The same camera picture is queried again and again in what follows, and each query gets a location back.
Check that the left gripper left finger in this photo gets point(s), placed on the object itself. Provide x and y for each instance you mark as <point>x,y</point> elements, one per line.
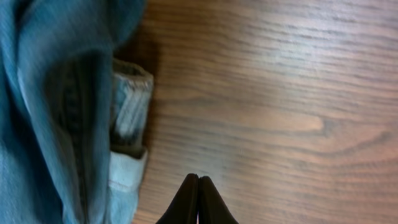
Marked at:
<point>183,209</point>

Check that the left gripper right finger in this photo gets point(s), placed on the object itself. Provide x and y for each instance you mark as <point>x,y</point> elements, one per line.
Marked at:
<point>211,207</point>

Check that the blue denim jeans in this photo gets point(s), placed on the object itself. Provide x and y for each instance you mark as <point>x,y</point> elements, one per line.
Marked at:
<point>56,95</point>

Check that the folded light blue jeans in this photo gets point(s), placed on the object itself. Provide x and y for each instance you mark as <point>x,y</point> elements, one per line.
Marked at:
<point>132,92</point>

